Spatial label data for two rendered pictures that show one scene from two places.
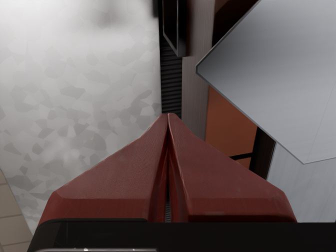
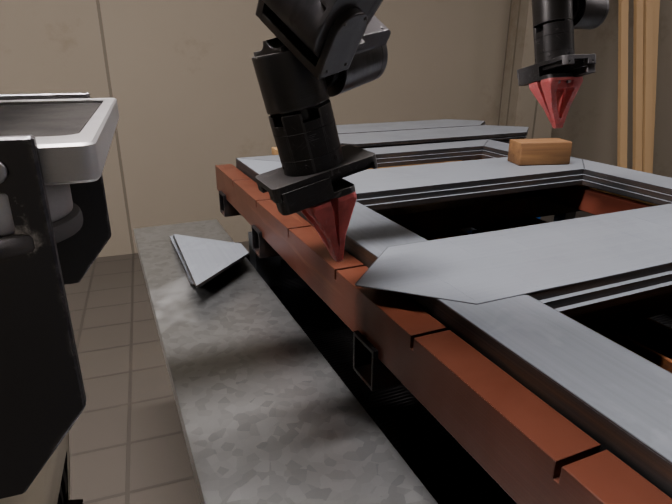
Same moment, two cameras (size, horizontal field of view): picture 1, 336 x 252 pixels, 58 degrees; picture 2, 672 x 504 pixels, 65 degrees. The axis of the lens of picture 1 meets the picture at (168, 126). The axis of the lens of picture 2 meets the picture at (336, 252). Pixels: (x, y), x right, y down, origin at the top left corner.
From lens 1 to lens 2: 0.57 m
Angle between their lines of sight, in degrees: 100
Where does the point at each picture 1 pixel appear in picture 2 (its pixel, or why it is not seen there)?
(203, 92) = (382, 318)
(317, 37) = (407, 271)
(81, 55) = (319, 461)
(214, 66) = (364, 282)
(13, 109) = not seen: outside the picture
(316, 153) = (478, 298)
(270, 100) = (407, 286)
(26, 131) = not seen: outside the picture
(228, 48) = (366, 278)
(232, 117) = (407, 315)
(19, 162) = not seen: outside the picture
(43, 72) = (286, 482)
